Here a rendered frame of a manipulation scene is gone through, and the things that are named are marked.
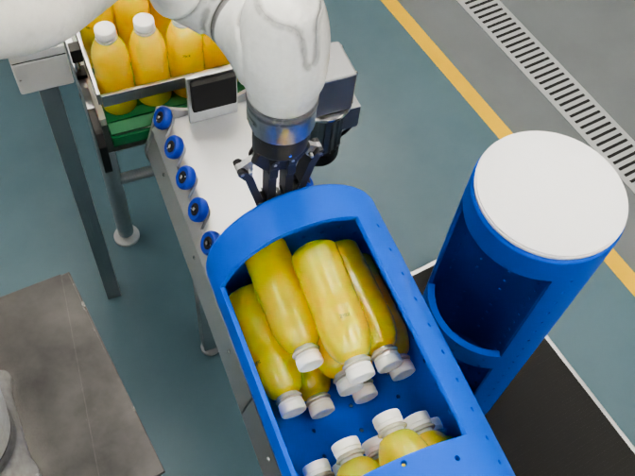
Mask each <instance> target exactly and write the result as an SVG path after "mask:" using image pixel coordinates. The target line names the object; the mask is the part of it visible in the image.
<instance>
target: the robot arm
mask: <svg viewBox="0 0 635 476"><path fill-rule="evenodd" d="M117 1H118V0H0V60H3V59H11V58H17V57H22V56H26V55H31V54H35V53H38V52H41V51H44V50H46V49H49V48H52V47H54V46H56V45H58V44H60V43H63V42H65V41H67V40H68V39H70V38H71V37H73V36H74V35H76V34H77V33H78V32H79V31H80V30H81V29H82V28H84V27H85V26H87V25H88V24H89V23H90V22H92V21H93V20H94V19H95V18H97V17H98V16H99V15H100V14H102V13H103V12H104V11H105V10H107V9H108V8H109V7H111V6H112V5H113V4H114V3H116V2H117ZM150 2H151V4H152V6H153V8H154V9H156V11H157V12H158V13H160V14H161V15H162V16H163V17H166V18H169V19H171V20H173V21H175V22H177V23H179V24H181V25H183V26H186V27H188V28H190V29H191V30H193V31H195V32H196V33H197V34H205V35H207V36H208V37H209V38H211V39H212V40H213V41H214V42H215V43H216V45H217V46H218V47H219V48H220V50H221V51H222V52H223V54H224V55H225V57H226V58H227V60H228V61H229V63H230V65H231V67H232V69H233V70H234V72H235V74H236V76H237V78H238V81H239V82H240V83H241V84H242V85H244V86H245V88H246V102H247V120H248V122H249V126H250V128H251V130H252V135H251V140H252V147H251V149H250V150H249V156H248V157H247V158H245V159H244V160H240V159H236V160H234V161H233V162H232V163H233V165H234V168H235V170H236V173H237V175H238V177H239V178H241V179H242V180H244V181H245V182H246V184H247V185H248V187H249V190H250V193H251V195H252V197H253V199H254V202H255V204H256V206H258V205H260V204H261V203H263V202H265V201H267V200H270V199H271V198H273V197H275V196H279V195H282V194H284V193H287V192H290V191H294V190H297V189H300V188H304V187H305V186H306V184H307V182H308V180H309V178H310V176H311V174H312V172H313V169H314V167H315V165H316V163H317V161H318V159H319V158H320V157H321V156H322V155H323V154H324V149H323V147H322V145H321V143H320V141H319V139H318V138H313V139H312V140H311V141H308V138H309V135H310V133H311V132H312V130H313V129H314V126H315V123H316V117H317V108H318V100H319V93H320V92H321V90H322V88H323V86H324V83H325V79H326V76H327V73H328V66H329V59H330V47H331V32H330V23H329V17H328V12H327V9H326V6H325V3H324V0H150ZM296 163H298V164H297V166H296ZM253 164H255V165H256V166H258V167H260V168H261V169H263V188H262V187H261V190H262V191H259V189H258V187H257V185H256V182H255V180H254V178H253V175H252V174H253V173H252V170H253V167H252V166H253ZM279 170H280V179H279V187H276V184H277V178H278V176H279ZM279 188H280V189H279ZM12 387H13V379H12V378H11V375H10V374H9V373H8V372H7V371H6V370H0V476H42V474H41V471H40V469H39V467H38V466H37V464H36V463H35V462H34V461H33V459H32V458H31V456H30V453H29V450H28V446H27V443H26V438H25V435H24V432H23V428H22V425H21V422H20V418H19V416H18V413H17V409H16V406H15V403H14V399H13V396H12Z"/></svg>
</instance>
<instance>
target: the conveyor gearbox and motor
mask: <svg viewBox="0 0 635 476"><path fill-rule="evenodd" d="M357 75H358V72H357V71H355V69H354V68H353V66H352V63H351V62H350V60H349V58H348V56H347V54H346V53H345V51H344V49H343V45H342V44H340V42H331V47H330V59H329V66H328V73H327V76H326V79H325V83H324V86H323V88H322V91H321V92H320V93H319V100H318V105H317V117H316V123H315V126H314V129H313V130H312V132H311V133H310V135H309V138H308V141H311V140H312V139H313V138H318V139H319V141H320V143H321V145H322V147H323V149H324V154H323V155H322V156H321V157H320V158H319V159H318V161H317V163H316V165H315V166H324V165H327V164H329V163H331V162H333V161H334V160H335V158H336V156H337V153H338V148H339V145H340V139H341V136H343V135H344V134H346V133H347V132H348V131H349V130H350V129H351V128H352V127H356V126H357V125H358V120H359V114H360V109H361V106H360V104H359V102H358V100H357V99H356V97H355V95H354V88H355V82H356V77H357ZM342 129H345V130H344V131H342Z"/></svg>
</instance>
